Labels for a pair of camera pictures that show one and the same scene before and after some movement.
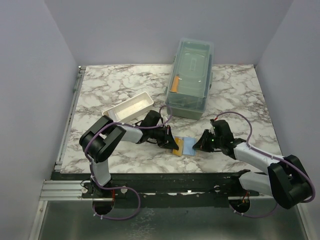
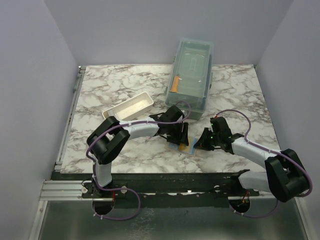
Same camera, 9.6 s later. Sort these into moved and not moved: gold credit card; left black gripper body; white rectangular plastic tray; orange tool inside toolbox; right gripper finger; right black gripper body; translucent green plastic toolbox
Moved: left black gripper body; gold credit card
Not moved: white rectangular plastic tray; right gripper finger; right black gripper body; orange tool inside toolbox; translucent green plastic toolbox
